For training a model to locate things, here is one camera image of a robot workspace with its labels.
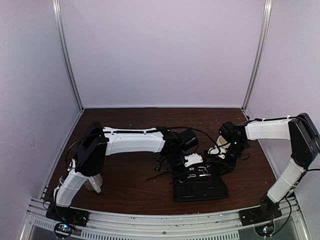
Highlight aluminium left corner post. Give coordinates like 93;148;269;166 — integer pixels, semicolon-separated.
52;0;84;112

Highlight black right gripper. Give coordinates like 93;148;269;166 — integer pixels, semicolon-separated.
218;141;248;176

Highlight aluminium right corner post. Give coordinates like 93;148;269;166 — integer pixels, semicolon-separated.
241;0;273;112

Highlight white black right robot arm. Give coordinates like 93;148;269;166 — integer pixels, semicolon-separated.
218;112;320;221

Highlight silver plain hair scissors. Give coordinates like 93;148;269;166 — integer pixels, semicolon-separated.
178;173;197;183

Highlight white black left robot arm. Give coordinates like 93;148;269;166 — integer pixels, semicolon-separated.
50;122;188;222

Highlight aluminium front rail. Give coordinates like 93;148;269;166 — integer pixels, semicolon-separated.
19;196;310;240

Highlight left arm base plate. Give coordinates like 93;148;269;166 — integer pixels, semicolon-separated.
45;196;90;227

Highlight patterned mug orange inside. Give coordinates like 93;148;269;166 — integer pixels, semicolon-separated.
83;174;103;194

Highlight silver thinning scissors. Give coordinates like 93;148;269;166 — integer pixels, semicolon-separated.
197;164;211;175

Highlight right round circuit board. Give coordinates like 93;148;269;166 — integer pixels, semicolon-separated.
254;223;275;238

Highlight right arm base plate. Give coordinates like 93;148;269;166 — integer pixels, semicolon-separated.
238;207;282;226

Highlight left round circuit board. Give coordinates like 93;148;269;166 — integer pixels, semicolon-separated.
53;222;75;238

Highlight black zip tool case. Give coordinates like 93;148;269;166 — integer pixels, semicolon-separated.
171;163;229;203

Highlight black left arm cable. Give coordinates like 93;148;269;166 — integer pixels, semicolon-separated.
154;126;221;156

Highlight round circuit board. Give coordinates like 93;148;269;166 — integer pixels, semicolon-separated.
53;222;75;238
254;223;275;238

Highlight cream white mug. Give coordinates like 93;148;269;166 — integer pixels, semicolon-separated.
216;135;230;148

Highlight aluminium corner post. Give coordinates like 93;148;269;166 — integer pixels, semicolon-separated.
52;0;84;112
241;0;273;112

